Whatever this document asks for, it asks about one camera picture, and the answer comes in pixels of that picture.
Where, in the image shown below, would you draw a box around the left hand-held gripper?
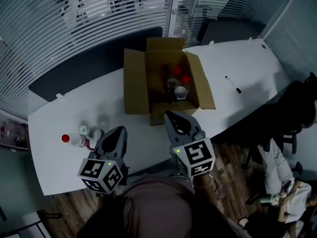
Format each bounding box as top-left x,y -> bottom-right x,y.
77,126 -> 130,195

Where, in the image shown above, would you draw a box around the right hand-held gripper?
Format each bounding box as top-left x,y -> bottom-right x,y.
164,110 -> 215,178

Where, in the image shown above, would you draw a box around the white-green capped clear bottle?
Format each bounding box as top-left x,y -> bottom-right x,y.
79,124 -> 105,141

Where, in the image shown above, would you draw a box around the brown cardboard box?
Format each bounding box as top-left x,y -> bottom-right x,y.
123,37 -> 216,126

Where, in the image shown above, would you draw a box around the person's right forearm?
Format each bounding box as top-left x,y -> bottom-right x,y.
193,174 -> 217,208

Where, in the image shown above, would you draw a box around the person's grey trousers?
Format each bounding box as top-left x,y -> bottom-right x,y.
128,167 -> 194,190

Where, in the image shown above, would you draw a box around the white table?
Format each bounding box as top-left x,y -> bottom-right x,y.
27,38 -> 293,196

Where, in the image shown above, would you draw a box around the black marker pen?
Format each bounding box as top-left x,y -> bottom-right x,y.
224,75 -> 242,94

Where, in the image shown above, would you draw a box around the long dark desk partition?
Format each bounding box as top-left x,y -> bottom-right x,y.
28,26 -> 164,103

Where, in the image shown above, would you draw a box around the person's mauve shirt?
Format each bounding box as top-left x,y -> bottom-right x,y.
122,179 -> 195,238

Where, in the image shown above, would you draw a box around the short dark desk partition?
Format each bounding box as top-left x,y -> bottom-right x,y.
200,20 -> 267,46

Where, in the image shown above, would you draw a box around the whiteboard on black stand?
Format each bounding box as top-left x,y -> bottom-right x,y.
0,207 -> 64,238

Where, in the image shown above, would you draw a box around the white horizontal blinds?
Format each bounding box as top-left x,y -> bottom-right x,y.
170,0 -> 305,47
0,0 -> 175,120

